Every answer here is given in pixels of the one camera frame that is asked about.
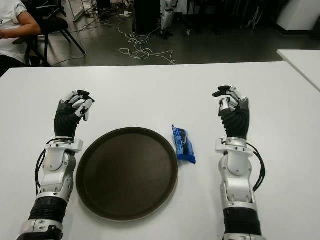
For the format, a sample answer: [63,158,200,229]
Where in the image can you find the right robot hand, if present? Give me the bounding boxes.
[211,85,251,140]

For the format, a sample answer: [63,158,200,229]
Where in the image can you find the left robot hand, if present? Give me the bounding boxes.
[53,89,96,140]

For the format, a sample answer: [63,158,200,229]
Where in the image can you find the blue Oreo packet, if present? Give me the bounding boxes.
[171,124,198,166]

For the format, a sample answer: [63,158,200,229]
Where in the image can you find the round brown tray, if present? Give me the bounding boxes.
[75,126,180,222]

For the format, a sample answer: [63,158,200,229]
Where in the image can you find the white side table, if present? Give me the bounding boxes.
[276,49,320,92]

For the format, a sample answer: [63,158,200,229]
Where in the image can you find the black chair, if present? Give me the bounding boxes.
[12,0,86,67]

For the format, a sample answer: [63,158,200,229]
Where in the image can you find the seated person white shirt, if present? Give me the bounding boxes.
[0,0,42,76]

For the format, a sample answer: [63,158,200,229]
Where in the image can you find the white panel board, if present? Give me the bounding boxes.
[61,0,87,23]

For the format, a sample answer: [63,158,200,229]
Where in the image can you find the white machine housing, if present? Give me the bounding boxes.
[275,0,320,33]

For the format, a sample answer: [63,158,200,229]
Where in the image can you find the silver humanoid robot legs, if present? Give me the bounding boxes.
[159,0,179,40]

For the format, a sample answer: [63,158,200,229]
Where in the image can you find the black cabinet on casters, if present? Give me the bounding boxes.
[129,0,162,36]

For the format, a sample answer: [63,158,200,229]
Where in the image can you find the white floor cable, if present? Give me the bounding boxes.
[117,14,177,66]

